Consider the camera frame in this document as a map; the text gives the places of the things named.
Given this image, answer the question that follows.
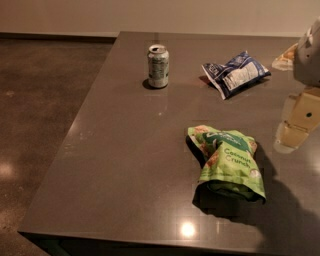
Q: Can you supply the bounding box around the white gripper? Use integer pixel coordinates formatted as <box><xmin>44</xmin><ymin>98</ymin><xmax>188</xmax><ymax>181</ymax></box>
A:
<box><xmin>276</xmin><ymin>17</ymin><xmax>320</xmax><ymax>149</ymax></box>

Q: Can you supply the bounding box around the green rice chip bag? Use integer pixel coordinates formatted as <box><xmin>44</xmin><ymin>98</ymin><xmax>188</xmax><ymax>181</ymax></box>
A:
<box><xmin>187</xmin><ymin>125</ymin><xmax>266</xmax><ymax>203</ymax></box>

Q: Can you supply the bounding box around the tan snack bag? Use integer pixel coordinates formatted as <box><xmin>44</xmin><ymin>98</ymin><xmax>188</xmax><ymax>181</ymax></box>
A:
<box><xmin>272</xmin><ymin>43</ymin><xmax>298</xmax><ymax>71</ymax></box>

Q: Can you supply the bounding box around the blue white chip bag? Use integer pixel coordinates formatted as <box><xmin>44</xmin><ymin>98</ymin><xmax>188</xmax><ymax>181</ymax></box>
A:
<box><xmin>202</xmin><ymin>51</ymin><xmax>271</xmax><ymax>100</ymax></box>

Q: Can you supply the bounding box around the green 7up soda can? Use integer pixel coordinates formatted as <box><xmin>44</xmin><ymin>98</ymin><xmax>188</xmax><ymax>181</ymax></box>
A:
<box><xmin>147</xmin><ymin>44</ymin><xmax>169</xmax><ymax>89</ymax></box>

